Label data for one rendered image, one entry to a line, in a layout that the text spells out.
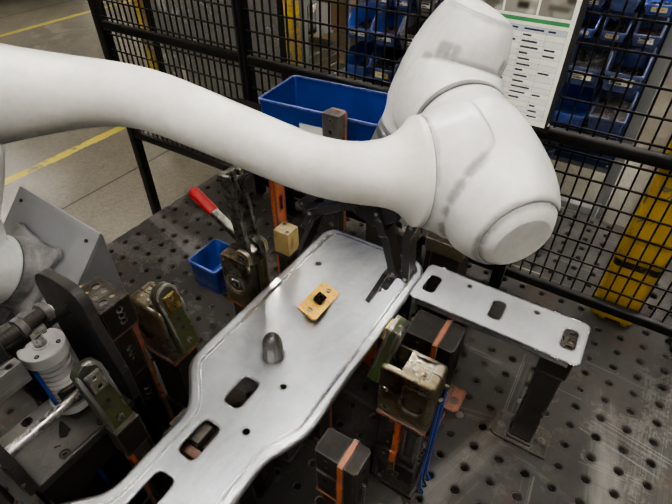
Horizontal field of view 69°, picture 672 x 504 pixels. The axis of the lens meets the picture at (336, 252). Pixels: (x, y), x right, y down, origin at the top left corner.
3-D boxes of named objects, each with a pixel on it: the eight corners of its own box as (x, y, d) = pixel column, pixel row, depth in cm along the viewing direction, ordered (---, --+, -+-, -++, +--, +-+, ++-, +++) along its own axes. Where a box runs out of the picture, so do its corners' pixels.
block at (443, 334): (432, 449, 96) (454, 363, 77) (382, 422, 100) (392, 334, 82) (450, 412, 102) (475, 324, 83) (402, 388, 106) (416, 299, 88)
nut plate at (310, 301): (314, 321, 80) (316, 317, 79) (296, 307, 81) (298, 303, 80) (339, 294, 86) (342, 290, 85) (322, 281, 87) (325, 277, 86)
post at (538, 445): (544, 460, 94) (596, 371, 75) (488, 432, 98) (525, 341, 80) (552, 434, 98) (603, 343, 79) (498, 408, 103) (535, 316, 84)
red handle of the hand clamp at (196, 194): (249, 256, 84) (184, 191, 83) (245, 262, 85) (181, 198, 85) (264, 243, 86) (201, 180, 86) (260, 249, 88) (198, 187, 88)
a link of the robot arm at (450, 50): (367, 97, 61) (389, 163, 52) (426, -32, 50) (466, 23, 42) (440, 117, 65) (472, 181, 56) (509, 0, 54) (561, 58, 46)
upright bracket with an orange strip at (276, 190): (289, 344, 115) (271, 159, 83) (285, 342, 116) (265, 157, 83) (297, 336, 117) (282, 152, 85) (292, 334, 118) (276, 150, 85)
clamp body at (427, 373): (413, 515, 87) (441, 409, 64) (356, 480, 91) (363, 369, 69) (434, 472, 92) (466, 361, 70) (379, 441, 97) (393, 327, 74)
